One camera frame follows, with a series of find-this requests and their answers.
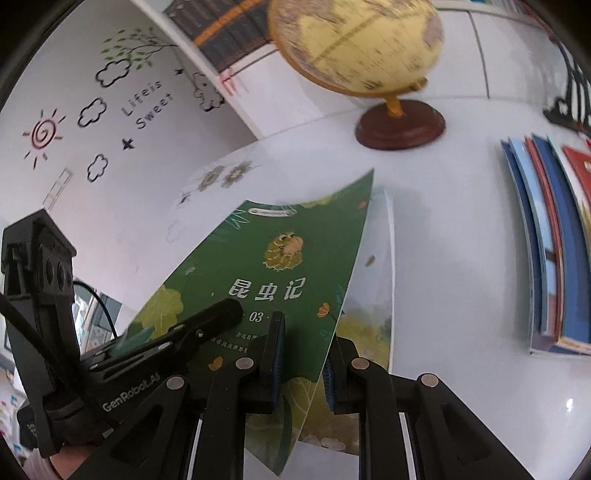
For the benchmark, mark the red spine book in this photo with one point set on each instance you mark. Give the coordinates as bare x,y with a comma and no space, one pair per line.
539,175

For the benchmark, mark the yellow desk globe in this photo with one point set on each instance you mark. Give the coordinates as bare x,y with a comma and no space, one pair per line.
360,41

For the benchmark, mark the blue spine book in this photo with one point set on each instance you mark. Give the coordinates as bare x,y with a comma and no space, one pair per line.
524,207

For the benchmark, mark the red cover book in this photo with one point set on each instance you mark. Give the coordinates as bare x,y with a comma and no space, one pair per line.
579,170

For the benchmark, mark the person's left forearm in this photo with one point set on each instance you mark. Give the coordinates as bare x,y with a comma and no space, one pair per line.
69,461

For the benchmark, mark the green tree branch wall sticker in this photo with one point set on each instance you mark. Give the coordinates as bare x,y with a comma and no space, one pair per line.
138,46

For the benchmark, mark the dark green insect book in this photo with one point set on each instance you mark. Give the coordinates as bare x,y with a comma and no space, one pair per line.
277,258

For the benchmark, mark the red sun wall sticker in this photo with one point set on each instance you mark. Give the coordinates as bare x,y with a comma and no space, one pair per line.
44,133

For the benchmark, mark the black star wall sticker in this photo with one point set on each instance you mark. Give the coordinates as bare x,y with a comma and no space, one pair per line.
129,144

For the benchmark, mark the ladder outline wall sticker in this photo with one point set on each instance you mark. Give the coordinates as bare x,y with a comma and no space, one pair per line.
57,187

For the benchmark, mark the black lettering wall sticker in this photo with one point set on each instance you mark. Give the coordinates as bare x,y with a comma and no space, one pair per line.
154,104

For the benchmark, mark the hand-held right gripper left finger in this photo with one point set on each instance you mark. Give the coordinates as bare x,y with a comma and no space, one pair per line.
277,360

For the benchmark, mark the black ornate metal stand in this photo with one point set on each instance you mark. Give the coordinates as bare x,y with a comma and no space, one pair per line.
565,110

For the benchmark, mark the stack of colourful books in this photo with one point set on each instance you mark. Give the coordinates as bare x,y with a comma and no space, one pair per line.
567,258

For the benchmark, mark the row of dark books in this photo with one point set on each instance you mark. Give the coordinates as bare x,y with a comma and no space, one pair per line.
217,32

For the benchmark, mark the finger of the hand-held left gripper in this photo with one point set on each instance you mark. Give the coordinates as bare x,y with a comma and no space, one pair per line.
207,321

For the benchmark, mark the white bookshelf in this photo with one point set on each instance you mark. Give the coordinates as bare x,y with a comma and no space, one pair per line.
240,106

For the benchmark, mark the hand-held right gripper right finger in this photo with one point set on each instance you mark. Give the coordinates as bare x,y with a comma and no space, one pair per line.
328,387

